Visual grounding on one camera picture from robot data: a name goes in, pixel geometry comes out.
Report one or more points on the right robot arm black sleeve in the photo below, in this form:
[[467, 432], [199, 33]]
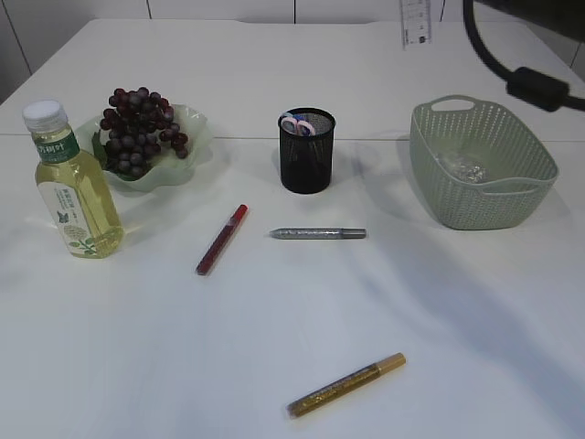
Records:
[[564, 17]]

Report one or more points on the red marker pen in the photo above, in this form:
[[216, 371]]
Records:
[[220, 242]]

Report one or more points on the green plastic woven basket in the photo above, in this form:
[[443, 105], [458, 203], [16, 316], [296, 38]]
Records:
[[521, 171]]

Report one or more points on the pink purple capped scissors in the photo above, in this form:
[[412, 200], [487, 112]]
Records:
[[310, 126]]

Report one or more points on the blue capped scissors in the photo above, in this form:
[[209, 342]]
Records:
[[294, 124]]

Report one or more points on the gold glitter marker pen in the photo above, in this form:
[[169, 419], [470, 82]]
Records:
[[343, 386]]

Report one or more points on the yellow tea bottle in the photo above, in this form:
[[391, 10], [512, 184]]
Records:
[[72, 184]]

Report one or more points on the clear plastic ruler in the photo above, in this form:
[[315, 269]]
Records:
[[415, 19]]

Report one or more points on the clear plastic sheet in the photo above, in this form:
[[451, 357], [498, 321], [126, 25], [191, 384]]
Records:
[[463, 167]]

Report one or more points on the black mesh pen holder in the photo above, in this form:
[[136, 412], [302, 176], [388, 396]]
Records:
[[306, 162]]

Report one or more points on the silver glitter marker pen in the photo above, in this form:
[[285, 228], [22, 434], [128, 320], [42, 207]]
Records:
[[313, 234]]

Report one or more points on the purple grape bunch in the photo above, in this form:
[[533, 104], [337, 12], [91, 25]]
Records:
[[135, 130]]

